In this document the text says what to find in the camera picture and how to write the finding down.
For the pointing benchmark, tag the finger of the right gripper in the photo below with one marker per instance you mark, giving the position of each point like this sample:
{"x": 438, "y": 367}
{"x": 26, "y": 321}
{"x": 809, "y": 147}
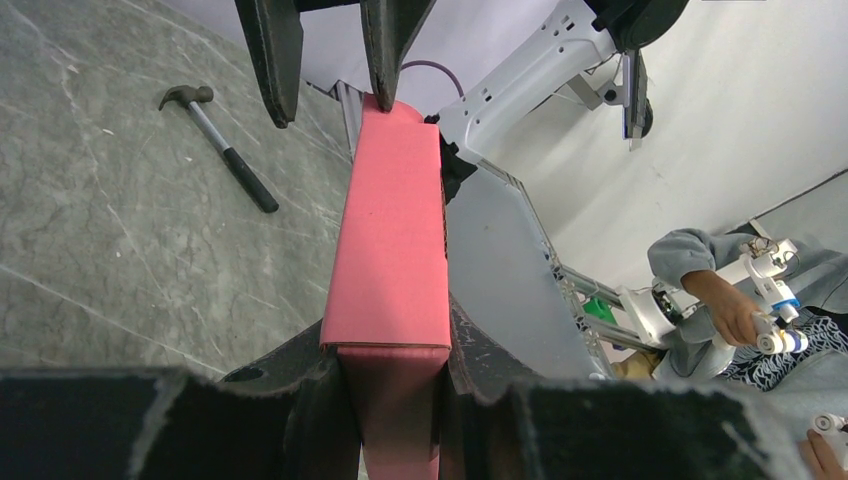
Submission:
{"x": 274, "y": 38}
{"x": 390, "y": 27}

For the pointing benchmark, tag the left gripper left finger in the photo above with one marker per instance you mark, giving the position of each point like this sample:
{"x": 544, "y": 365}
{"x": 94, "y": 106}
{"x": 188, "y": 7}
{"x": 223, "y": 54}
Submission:
{"x": 286, "y": 415}

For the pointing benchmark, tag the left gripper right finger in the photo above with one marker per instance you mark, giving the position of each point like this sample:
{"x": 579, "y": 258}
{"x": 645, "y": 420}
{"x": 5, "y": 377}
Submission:
{"x": 501, "y": 420}

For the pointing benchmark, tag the red cardboard paper box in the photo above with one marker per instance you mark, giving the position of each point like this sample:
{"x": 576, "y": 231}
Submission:
{"x": 387, "y": 314}

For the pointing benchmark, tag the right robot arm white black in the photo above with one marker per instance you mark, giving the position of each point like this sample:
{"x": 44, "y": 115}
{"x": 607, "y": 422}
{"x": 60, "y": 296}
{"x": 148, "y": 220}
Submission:
{"x": 575, "y": 37}

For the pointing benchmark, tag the operator hand on controller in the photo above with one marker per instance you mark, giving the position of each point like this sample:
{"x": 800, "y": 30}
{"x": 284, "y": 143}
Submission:
{"x": 733, "y": 315}

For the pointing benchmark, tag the operator second hand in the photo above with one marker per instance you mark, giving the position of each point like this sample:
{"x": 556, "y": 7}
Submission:
{"x": 819, "y": 458}

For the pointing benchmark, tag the person operator grey sleeve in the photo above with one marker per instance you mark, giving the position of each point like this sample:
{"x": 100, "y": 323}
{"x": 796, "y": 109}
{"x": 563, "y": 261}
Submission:
{"x": 718, "y": 341}

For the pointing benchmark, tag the hammer with black handle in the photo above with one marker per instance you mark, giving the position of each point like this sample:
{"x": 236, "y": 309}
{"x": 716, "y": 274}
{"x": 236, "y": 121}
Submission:
{"x": 190, "y": 99}

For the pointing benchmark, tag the aluminium frame rail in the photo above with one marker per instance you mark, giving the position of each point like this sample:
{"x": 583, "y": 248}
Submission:
{"x": 506, "y": 275}

